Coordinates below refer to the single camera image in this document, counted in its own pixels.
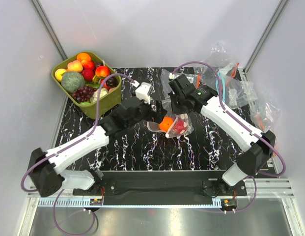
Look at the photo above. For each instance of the black marbled table mat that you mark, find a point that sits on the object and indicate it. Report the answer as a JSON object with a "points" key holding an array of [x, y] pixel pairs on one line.
{"points": [[208, 147]]}

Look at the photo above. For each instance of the green vegetable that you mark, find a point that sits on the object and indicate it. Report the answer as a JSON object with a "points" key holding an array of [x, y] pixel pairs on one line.
{"points": [[85, 104]]}

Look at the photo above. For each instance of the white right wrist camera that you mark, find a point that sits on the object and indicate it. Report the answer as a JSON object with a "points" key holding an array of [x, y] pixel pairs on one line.
{"points": [[172, 76]]}

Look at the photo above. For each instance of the dotted clear zip bag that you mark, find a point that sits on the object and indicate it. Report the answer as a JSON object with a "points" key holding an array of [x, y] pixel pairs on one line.
{"points": [[154, 127]]}

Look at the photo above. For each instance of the yellow lemon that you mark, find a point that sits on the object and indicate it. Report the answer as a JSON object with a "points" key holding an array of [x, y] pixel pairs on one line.
{"points": [[59, 73]]}

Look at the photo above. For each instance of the orange at bin back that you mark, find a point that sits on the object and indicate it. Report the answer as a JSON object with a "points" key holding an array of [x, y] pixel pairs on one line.
{"points": [[83, 56]]}

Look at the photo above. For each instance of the green broccoli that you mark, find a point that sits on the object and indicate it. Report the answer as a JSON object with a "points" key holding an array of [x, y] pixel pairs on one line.
{"points": [[72, 80]]}

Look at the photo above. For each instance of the orange tangerine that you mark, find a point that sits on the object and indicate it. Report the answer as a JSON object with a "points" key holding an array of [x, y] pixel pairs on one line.
{"points": [[166, 124]]}

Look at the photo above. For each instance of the red orange fruit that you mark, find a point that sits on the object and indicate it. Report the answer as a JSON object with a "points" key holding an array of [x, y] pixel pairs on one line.
{"points": [[88, 65]]}

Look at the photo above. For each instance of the red strawberry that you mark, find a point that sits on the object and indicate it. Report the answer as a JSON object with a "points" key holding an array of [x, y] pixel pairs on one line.
{"points": [[88, 74]]}

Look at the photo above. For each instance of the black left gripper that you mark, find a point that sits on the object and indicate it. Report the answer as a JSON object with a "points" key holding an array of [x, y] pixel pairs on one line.
{"points": [[157, 116]]}

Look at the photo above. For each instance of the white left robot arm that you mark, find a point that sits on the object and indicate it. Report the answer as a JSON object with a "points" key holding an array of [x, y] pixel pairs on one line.
{"points": [[48, 169]]}

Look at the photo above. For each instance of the olive green plastic bin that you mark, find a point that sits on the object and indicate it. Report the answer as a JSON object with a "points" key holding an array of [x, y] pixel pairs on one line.
{"points": [[106, 102]]}

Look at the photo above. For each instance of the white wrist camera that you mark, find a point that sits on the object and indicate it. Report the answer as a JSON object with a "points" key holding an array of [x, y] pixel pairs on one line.
{"points": [[142, 91], [172, 76]]}

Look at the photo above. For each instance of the white cauliflower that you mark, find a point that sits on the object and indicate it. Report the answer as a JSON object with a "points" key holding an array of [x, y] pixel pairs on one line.
{"points": [[99, 93]]}

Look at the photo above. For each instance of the red apple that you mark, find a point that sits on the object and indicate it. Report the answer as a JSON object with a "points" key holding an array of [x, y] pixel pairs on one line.
{"points": [[180, 127]]}

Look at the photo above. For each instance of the dark plum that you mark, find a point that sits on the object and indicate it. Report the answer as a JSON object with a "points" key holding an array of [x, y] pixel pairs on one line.
{"points": [[112, 82]]}

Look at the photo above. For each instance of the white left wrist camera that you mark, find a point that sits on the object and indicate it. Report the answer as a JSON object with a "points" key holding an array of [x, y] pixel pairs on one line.
{"points": [[142, 91]]}

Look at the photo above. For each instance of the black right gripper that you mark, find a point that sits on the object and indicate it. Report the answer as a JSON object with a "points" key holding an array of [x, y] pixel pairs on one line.
{"points": [[176, 110]]}

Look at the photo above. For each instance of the blue zipper clear bag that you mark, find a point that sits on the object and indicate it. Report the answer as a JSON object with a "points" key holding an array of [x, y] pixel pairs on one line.
{"points": [[235, 93]]}

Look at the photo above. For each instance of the crumpled clear bag pile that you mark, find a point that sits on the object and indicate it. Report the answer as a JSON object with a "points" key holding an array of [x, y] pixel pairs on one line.
{"points": [[263, 114]]}

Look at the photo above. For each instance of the pink yellow peach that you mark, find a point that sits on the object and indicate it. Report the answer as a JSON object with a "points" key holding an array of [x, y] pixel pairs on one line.
{"points": [[75, 66]]}

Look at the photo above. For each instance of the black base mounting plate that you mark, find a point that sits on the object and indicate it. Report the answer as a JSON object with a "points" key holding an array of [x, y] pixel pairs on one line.
{"points": [[199, 182]]}

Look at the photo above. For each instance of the dark purple grape bunch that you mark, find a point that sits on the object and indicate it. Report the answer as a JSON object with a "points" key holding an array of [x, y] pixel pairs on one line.
{"points": [[83, 94]]}

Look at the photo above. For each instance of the red zipper clear bag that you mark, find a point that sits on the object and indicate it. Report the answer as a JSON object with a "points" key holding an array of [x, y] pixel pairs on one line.
{"points": [[194, 79]]}

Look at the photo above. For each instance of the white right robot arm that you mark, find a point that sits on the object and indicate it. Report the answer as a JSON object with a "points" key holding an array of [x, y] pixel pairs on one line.
{"points": [[255, 144]]}

